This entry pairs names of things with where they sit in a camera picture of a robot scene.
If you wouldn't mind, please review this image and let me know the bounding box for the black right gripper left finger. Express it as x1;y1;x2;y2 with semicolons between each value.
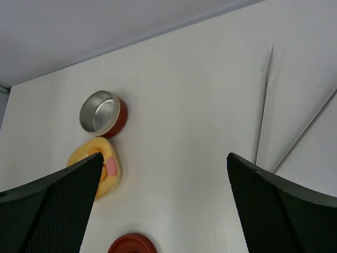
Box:
1;153;103;252

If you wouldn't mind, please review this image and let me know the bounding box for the red round lid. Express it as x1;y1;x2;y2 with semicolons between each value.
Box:
108;233;157;253

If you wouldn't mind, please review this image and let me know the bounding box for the yellow lunch box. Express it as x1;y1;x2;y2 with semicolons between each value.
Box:
66;137;122;200

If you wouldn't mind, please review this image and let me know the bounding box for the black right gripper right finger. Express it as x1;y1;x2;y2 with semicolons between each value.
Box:
227;153;336;252

